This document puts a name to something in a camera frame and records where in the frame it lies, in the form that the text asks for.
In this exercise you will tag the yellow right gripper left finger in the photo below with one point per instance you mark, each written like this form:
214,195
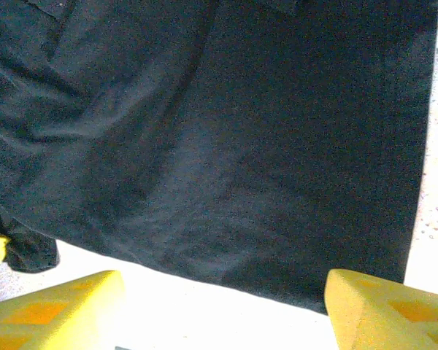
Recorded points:
51,317

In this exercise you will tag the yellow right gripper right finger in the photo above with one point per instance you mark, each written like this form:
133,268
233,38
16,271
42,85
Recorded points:
387,321

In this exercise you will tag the black t-shirt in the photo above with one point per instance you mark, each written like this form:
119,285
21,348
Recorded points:
241,146

